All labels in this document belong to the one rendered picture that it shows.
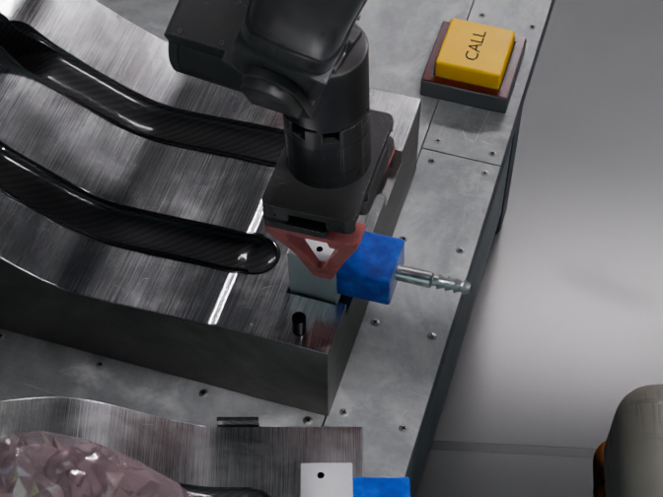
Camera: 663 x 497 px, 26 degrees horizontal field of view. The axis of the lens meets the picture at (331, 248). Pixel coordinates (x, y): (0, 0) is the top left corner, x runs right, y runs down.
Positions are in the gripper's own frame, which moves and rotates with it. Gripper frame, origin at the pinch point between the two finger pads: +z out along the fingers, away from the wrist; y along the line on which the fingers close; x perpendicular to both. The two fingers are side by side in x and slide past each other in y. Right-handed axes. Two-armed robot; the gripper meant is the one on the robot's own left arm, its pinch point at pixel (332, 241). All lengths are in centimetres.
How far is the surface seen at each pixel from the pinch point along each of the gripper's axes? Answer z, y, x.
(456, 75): 9.9, -28.6, 2.4
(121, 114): 3.0, -10.3, -21.4
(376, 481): 6.5, 14.7, 7.4
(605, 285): 92, -73, 17
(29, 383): 12.1, 10.8, -22.0
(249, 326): 3.7, 6.5, -4.6
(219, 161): 3.6, -8.2, -12.2
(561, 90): 91, -110, 3
